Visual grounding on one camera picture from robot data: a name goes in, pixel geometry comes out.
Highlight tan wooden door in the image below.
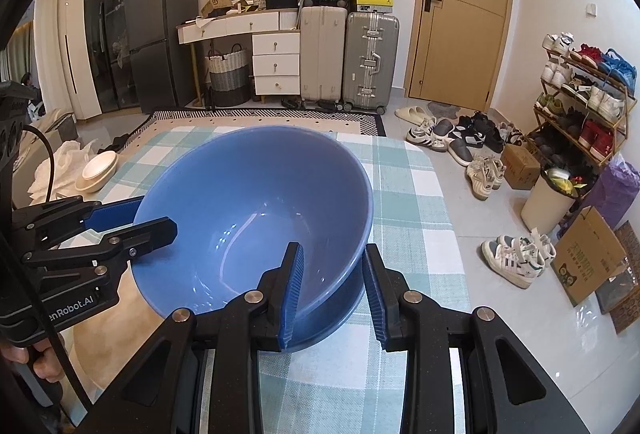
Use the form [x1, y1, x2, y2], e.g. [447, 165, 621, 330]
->
[403, 0, 516, 113]

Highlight small white bowl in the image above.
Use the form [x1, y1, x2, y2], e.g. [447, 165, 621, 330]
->
[81, 151, 117, 183]

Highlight purple bag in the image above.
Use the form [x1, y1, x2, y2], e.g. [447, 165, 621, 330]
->
[582, 153, 640, 235]

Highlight person's left hand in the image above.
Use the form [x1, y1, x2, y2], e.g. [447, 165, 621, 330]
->
[0, 336, 64, 385]

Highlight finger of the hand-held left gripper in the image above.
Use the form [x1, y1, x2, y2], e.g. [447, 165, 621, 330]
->
[12, 195, 146, 245]
[22, 216, 179, 267]

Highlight white drawer cabinet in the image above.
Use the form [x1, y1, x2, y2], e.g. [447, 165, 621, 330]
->
[251, 31, 302, 97]

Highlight shallow cream bowl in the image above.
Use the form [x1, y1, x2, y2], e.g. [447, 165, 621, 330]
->
[74, 159, 120, 194]

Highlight wooden shoe rack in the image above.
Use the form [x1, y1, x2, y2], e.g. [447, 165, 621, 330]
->
[532, 34, 640, 175]

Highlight white trash bin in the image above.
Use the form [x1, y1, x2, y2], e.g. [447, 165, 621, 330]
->
[520, 168, 579, 235]

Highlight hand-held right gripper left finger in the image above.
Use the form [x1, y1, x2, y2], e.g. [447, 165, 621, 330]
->
[89, 242, 305, 434]

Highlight beige suitcase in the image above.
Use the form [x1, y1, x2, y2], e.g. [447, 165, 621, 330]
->
[298, 4, 349, 102]

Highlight brown cardboard carton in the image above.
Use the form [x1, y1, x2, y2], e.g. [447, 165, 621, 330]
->
[501, 143, 542, 191]

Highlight black glass cabinet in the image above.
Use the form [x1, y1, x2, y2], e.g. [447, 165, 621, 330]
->
[82, 0, 136, 115]

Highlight woven laundry basket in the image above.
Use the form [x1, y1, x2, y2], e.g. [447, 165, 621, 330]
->
[204, 42, 250, 94]

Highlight grey fluffy mat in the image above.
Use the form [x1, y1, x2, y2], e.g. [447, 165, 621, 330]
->
[427, 100, 464, 120]

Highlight scattered loose shoes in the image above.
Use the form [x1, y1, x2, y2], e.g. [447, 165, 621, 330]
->
[394, 103, 524, 203]

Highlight flat printed cardboard box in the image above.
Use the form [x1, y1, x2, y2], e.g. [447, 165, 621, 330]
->
[549, 206, 629, 307]

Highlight shoe rack with shoes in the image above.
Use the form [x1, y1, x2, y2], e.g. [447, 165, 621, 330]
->
[534, 32, 640, 170]

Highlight black yellow shoebox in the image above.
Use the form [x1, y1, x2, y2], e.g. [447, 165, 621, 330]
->
[349, 0, 395, 14]

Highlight small open cardboard box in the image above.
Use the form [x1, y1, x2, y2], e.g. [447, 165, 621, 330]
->
[200, 0, 235, 19]

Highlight silver suitcase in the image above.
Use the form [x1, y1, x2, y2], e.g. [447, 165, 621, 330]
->
[342, 10, 401, 115]

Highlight white plastic bag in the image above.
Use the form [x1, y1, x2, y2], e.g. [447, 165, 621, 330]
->
[27, 139, 99, 203]

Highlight white vanity desk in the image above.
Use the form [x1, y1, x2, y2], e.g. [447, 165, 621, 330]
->
[177, 9, 301, 46]

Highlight black cable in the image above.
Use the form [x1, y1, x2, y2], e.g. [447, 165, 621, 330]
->
[22, 124, 94, 421]

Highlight black white patterned rug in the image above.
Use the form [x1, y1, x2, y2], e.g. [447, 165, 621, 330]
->
[149, 108, 389, 137]

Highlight grey sofa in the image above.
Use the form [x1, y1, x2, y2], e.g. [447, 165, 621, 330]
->
[15, 108, 79, 150]

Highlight white green sneaker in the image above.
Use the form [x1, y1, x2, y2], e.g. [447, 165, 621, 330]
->
[497, 228, 557, 277]
[480, 239, 535, 290]

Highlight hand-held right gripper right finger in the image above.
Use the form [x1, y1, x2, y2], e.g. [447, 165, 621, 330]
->
[360, 243, 577, 434]

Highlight dark patterned doormat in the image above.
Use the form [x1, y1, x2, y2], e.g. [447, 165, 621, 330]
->
[597, 221, 640, 335]

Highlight grey fridge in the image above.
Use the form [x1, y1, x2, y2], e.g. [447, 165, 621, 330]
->
[123, 0, 201, 115]

